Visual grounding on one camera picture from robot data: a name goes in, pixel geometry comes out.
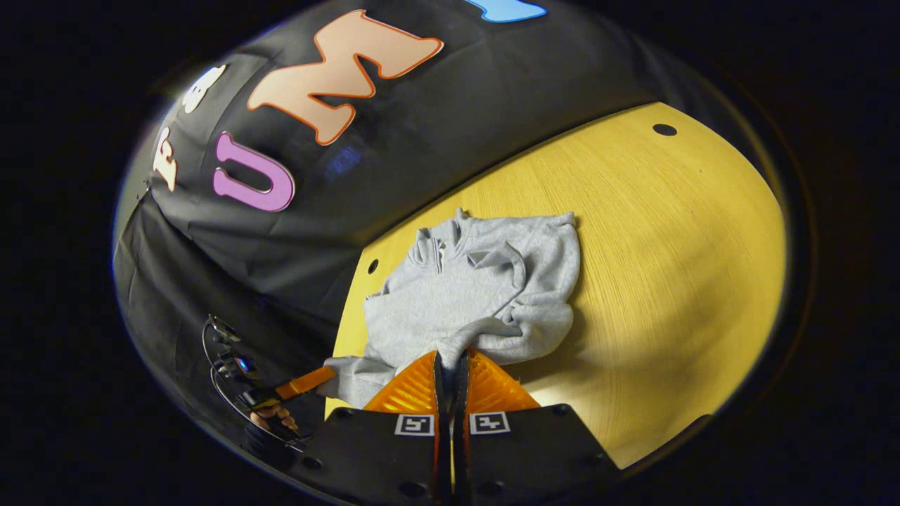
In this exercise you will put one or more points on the grey zip-neck sweatshirt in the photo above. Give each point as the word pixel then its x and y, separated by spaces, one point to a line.
pixel 478 288

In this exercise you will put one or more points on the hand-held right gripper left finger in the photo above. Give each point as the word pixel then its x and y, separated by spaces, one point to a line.
pixel 394 457

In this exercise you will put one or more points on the black backdrop cloth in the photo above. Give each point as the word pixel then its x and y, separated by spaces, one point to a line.
pixel 436 140

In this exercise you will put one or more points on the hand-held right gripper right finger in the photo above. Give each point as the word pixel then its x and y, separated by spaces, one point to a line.
pixel 520 457

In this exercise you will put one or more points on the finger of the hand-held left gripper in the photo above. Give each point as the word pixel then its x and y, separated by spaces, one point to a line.
pixel 306 383

